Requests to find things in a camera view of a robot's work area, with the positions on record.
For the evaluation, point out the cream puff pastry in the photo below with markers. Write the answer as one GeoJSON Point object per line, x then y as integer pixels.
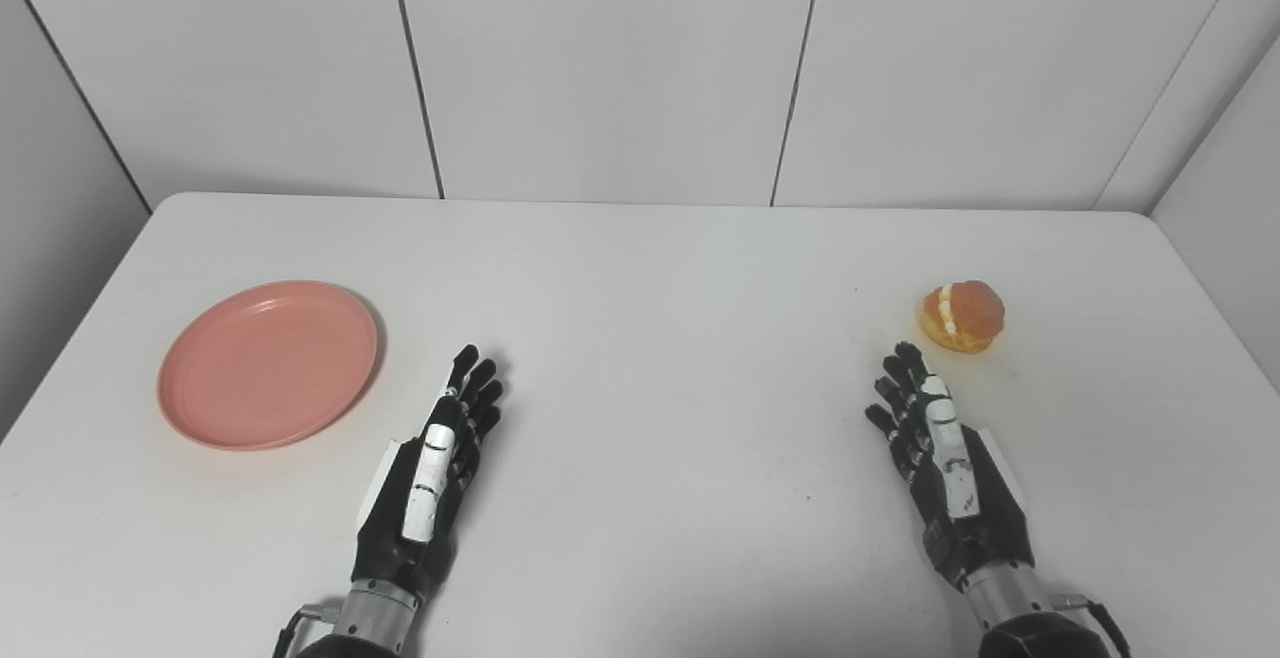
{"type": "Point", "coordinates": [965, 316]}

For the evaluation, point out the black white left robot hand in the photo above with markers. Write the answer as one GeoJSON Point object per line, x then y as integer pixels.
{"type": "Point", "coordinates": [415, 528]}

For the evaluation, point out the pink round plate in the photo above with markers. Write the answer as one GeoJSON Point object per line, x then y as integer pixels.
{"type": "Point", "coordinates": [268, 366]}

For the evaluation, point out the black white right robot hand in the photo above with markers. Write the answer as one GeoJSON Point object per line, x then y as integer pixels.
{"type": "Point", "coordinates": [975, 528]}

